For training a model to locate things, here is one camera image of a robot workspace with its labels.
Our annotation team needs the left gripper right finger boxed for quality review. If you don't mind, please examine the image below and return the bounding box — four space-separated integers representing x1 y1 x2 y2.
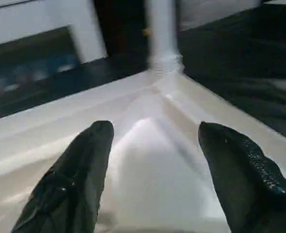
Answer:
198 121 286 233

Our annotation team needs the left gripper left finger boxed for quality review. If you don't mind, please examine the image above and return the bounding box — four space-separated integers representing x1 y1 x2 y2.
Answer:
11 120 115 233

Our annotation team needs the white plastic table top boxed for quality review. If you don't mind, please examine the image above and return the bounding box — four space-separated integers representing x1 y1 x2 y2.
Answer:
0 68 286 233

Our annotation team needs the white plastic table leg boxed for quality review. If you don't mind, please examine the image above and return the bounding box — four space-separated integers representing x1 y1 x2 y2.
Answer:
145 0 185 74

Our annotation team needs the black cabinet with yellow label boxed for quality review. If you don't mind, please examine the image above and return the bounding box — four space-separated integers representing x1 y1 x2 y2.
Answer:
94 0 151 58

